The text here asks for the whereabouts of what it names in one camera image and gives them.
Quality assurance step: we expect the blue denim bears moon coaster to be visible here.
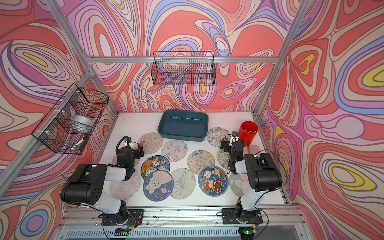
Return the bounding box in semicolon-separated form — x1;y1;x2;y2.
141;155;171;180

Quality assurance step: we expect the blue denim bear car coaster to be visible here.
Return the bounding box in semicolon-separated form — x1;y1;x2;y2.
198;166;229;197

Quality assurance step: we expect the purple good luck bunny coaster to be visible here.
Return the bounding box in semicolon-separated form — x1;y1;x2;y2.
143;170;174;202

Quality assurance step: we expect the white butterfly star coaster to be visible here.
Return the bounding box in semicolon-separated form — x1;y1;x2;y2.
161;140;188;162

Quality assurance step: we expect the white blue butterfly coaster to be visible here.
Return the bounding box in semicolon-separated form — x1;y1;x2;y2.
171;168;196;200

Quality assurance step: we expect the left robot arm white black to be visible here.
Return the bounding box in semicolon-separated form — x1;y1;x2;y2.
60;136;144;215

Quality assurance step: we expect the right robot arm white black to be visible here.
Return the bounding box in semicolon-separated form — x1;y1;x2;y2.
220;132;283;212

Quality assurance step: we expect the teal plastic storage box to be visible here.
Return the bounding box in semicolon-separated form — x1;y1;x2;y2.
158;110;209;142

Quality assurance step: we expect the white green animal coaster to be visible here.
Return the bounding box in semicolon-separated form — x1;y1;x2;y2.
217;149;230;169

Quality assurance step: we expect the white floral green coaster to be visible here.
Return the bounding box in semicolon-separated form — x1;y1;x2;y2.
207;127;230;148

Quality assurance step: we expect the red cup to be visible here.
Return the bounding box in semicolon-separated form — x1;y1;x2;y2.
239;121;259;147

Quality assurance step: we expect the pink checkered bear coaster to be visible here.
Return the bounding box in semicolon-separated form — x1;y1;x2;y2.
139;133;164;155

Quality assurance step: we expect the pale pink unicorn coaster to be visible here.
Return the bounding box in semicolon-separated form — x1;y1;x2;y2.
110;173;142;200

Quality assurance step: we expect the beige blue doodle coaster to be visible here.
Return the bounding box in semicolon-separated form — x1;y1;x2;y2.
187;150;215;175

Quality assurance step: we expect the white marker in basket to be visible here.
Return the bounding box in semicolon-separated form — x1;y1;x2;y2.
70;139;84;151

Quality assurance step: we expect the white roll in basket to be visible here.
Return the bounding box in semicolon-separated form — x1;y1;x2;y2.
70;115;94;134

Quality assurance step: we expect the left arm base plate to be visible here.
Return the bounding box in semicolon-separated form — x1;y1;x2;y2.
98;209;145;227

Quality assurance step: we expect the black wire basket left wall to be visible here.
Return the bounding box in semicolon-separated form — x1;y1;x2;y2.
32;84;109;155

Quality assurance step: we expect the black wire basket wall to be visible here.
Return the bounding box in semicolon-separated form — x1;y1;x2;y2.
151;51;217;87
32;84;109;155

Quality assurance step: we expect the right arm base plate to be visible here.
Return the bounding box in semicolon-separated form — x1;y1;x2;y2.
221;208;263;226

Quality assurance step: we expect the black wire basket back wall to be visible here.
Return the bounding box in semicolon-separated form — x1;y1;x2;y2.
151;51;217;87

